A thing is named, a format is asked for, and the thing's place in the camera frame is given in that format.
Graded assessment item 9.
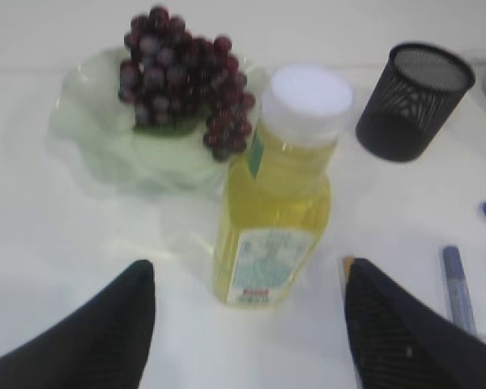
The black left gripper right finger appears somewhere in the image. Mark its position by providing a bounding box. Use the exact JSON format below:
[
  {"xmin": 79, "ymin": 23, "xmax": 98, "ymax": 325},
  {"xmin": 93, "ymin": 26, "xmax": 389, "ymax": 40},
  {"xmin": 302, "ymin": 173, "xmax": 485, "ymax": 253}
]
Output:
[{"xmin": 344, "ymin": 259, "xmax": 486, "ymax": 388}]

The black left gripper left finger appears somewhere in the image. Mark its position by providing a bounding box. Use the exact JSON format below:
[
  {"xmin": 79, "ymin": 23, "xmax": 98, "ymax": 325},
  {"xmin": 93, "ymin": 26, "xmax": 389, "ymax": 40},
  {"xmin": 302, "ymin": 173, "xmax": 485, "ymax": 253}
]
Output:
[{"xmin": 0, "ymin": 259, "xmax": 156, "ymax": 388}]

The yellow tea bottle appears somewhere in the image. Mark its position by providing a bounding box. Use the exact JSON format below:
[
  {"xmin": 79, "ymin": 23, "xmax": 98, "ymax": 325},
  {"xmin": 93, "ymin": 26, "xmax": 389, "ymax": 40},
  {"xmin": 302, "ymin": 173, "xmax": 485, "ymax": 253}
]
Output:
[{"xmin": 212, "ymin": 63, "xmax": 354, "ymax": 309}]

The purple grape bunch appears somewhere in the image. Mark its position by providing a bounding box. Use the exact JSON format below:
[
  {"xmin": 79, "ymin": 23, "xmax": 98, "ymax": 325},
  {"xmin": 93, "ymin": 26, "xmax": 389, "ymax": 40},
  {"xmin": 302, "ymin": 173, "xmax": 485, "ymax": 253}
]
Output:
[{"xmin": 117, "ymin": 5, "xmax": 257, "ymax": 161}]

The silver glitter pen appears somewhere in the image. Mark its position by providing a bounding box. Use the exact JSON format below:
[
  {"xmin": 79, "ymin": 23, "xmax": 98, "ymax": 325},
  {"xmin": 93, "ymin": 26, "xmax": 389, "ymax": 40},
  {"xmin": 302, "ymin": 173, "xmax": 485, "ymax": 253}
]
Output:
[{"xmin": 442, "ymin": 246, "xmax": 477, "ymax": 336}]

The gold glitter pen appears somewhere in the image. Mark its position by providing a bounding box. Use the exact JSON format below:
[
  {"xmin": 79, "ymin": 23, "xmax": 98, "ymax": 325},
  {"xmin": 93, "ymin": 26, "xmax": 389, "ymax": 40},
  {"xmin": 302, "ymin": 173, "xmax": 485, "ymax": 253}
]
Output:
[{"xmin": 342, "ymin": 256, "xmax": 355, "ymax": 289}]

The green wavy glass plate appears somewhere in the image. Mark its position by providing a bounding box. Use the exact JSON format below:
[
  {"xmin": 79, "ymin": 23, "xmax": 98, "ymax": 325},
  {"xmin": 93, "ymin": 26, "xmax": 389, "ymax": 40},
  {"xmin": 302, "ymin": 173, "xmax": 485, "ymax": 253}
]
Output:
[{"xmin": 48, "ymin": 47, "xmax": 268, "ymax": 195}]

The black mesh pen holder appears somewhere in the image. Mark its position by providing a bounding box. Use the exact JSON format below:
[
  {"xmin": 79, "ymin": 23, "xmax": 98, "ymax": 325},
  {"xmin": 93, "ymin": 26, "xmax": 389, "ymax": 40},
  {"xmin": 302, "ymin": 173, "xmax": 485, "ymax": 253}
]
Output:
[{"xmin": 356, "ymin": 42, "xmax": 475, "ymax": 162}]

